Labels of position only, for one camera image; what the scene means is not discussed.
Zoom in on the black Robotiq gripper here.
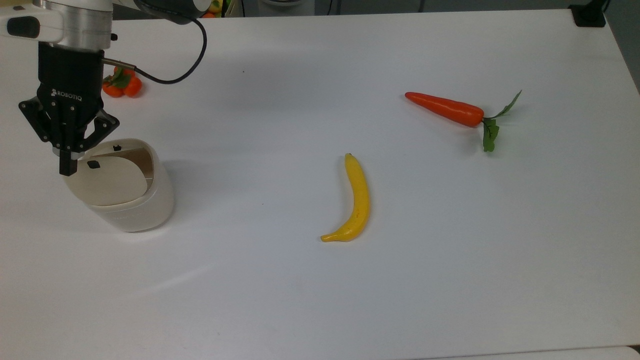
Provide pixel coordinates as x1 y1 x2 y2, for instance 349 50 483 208
18 42 121 177

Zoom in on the cream garbage bin with lid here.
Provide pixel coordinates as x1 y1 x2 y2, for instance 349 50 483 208
64 138 176 233

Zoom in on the orange tangerine cluster with leaves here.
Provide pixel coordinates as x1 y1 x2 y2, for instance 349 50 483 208
102 66 144 99

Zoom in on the basket of toy fruit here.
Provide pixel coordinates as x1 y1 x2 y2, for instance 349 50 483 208
201 0 236 19

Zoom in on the yellow toy banana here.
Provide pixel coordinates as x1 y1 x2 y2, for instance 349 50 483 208
320 153 371 243

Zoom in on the orange toy carrot with leaves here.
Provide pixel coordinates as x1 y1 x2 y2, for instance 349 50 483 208
404 89 523 153

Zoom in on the black table clamp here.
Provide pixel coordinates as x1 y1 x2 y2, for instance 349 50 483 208
569 0 608 28

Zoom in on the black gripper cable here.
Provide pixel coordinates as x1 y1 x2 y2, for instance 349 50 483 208
101 0 209 85

